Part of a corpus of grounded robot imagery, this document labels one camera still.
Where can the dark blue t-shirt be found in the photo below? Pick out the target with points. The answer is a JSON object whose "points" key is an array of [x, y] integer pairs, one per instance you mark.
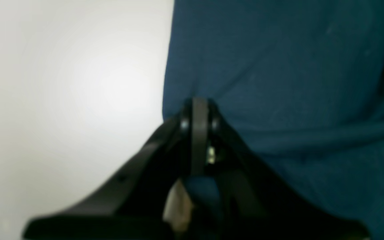
{"points": [[302, 82]]}

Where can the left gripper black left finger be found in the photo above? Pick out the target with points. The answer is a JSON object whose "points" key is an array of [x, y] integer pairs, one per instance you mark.
{"points": [[130, 205]]}

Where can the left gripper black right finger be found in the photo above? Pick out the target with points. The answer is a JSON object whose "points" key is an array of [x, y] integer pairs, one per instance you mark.
{"points": [[256, 203]]}

